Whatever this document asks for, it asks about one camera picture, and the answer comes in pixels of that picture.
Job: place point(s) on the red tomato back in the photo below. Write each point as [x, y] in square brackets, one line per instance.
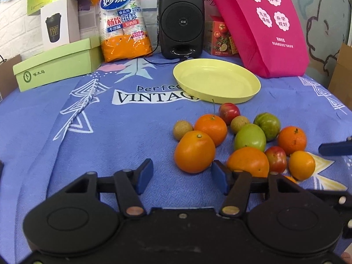
[228, 111]

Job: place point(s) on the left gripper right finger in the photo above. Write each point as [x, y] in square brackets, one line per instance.
[235, 186]

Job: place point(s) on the red tomato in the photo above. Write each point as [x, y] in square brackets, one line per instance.
[228, 111]
[277, 159]

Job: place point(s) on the stacked cardboard boxes right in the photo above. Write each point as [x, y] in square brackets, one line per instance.
[341, 81]

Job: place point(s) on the black speaker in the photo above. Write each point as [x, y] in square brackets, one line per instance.
[181, 28]

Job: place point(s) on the yellow-orange tangerine front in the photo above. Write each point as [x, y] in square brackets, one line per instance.
[301, 165]

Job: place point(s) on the red tomato front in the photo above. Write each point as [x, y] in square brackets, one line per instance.
[277, 159]

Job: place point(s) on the brown longan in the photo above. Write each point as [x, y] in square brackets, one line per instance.
[180, 128]
[238, 122]

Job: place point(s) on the deep orange tangerine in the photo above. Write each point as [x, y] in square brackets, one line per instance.
[292, 139]

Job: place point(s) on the blue printed tablecloth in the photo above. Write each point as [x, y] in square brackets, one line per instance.
[118, 116]

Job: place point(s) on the brown cardboard box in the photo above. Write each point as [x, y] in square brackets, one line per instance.
[8, 81]

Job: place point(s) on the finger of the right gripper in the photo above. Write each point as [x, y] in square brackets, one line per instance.
[336, 148]

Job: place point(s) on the orange tangerine with stem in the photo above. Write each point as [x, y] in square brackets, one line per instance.
[212, 125]

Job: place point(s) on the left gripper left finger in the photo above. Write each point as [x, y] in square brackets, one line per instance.
[129, 185]

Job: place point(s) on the flat light green box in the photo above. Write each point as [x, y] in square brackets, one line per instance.
[66, 61]

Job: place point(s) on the orange paper cup pack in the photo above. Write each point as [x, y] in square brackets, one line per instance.
[122, 29]

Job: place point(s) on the yellow plastic plate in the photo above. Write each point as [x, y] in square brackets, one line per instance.
[216, 81]

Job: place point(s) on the pink tote bag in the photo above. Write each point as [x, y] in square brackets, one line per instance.
[268, 36]

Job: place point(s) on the red tomato snack box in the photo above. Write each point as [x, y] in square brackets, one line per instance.
[218, 40]

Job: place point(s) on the green fruit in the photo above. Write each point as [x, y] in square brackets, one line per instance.
[250, 135]
[269, 124]

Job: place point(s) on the white cup box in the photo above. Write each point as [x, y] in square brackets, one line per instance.
[59, 23]

